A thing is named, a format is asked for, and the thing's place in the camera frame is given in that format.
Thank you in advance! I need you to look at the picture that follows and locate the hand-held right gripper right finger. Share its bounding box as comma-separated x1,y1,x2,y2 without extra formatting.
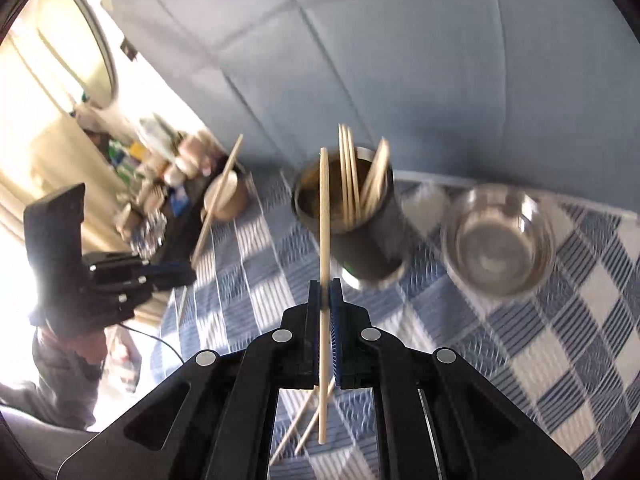
330,280,585,480

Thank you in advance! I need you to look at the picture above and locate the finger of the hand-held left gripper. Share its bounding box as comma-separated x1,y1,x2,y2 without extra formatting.
92,272,197,319
85,253,197,282

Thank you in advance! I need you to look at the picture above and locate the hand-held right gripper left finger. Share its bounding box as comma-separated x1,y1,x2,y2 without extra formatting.
56,280,323,480

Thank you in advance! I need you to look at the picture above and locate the black cup with steel base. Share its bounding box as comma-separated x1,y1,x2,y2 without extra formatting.
291,147,412,291

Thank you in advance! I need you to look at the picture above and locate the person's left forearm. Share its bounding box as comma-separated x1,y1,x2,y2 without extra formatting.
0,327,106,432

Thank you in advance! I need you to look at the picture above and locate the person's left hand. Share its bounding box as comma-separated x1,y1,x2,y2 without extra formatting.
75,331,109,368

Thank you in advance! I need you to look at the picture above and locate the clear glassware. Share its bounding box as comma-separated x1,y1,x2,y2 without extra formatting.
131,210,167,257

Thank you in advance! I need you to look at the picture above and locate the beige ceramic cup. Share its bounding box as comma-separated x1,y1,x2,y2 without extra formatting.
201,170,251,222

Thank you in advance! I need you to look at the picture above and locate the group of bottles and jars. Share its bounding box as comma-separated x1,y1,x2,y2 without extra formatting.
77,110,223,221

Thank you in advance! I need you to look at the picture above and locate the stainless steel bowl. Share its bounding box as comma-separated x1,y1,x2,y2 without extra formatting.
441,183,557,297

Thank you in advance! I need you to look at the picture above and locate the blue white patterned tablecloth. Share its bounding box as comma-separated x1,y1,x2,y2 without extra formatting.
150,167,640,480

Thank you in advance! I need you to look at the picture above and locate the oval white framed mirror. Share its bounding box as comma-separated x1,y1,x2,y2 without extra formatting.
34,0,120,111

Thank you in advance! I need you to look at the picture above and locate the black cable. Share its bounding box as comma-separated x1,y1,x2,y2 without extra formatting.
117,324,187,367

